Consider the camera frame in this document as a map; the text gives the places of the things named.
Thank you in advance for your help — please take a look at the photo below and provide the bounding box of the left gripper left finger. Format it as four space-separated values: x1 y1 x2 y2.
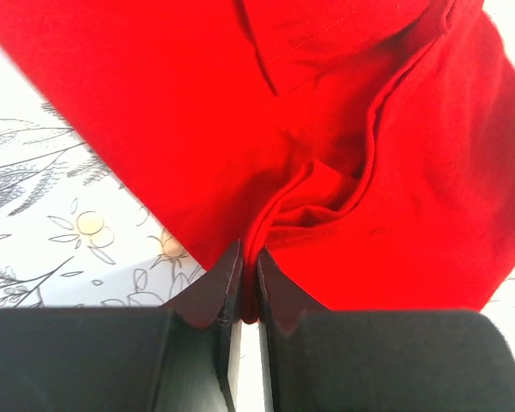
0 242 243 411

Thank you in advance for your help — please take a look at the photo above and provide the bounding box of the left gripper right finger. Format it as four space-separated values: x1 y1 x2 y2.
257 250 515 412

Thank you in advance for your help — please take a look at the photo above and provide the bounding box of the red t shirt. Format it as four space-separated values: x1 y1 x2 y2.
0 1 515 322

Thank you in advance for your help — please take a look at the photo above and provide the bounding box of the floral table cloth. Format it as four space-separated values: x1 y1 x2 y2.
0 47 404 309

